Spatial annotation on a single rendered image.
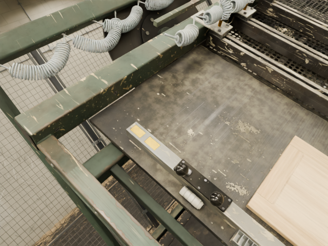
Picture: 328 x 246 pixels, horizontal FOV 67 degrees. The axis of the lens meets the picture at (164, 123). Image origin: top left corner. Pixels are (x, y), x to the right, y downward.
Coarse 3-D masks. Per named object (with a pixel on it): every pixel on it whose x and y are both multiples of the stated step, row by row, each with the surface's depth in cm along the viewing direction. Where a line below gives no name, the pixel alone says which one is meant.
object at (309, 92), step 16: (224, 0) 110; (192, 16) 122; (224, 16) 113; (224, 32) 117; (224, 48) 122; (240, 48) 117; (256, 64) 115; (272, 64) 113; (272, 80) 114; (288, 80) 108; (304, 80) 108; (304, 96) 108; (320, 96) 103
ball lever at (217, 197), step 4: (216, 192) 65; (212, 196) 64; (216, 196) 64; (220, 196) 64; (212, 200) 64; (216, 200) 63; (220, 200) 63; (212, 204) 64; (216, 204) 63; (220, 204) 64
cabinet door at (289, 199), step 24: (288, 144) 94; (288, 168) 87; (312, 168) 88; (264, 192) 81; (288, 192) 82; (312, 192) 83; (264, 216) 76; (288, 216) 77; (312, 216) 78; (288, 240) 74; (312, 240) 73
